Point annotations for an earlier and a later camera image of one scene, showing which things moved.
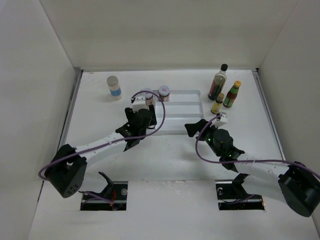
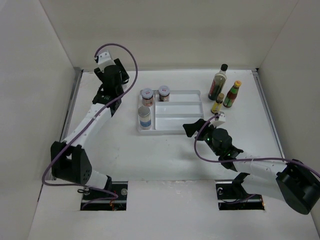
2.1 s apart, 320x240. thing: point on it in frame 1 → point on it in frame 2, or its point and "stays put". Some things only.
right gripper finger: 196,128 stays put
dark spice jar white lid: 164,91 stays put
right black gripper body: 209,138 stays put
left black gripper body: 130,114 → 100,72
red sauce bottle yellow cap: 231,95 stays put
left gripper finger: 153,120 → 124,75
